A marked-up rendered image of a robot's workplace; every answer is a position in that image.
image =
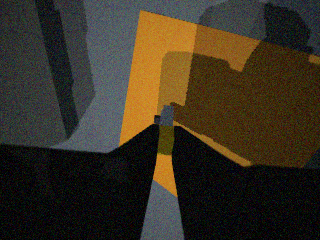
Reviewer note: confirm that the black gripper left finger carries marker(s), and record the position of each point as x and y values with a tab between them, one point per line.
112	186

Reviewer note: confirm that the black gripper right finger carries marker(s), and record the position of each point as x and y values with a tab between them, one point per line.
221	200

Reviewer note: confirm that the grey panel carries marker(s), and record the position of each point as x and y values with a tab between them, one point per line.
29	110

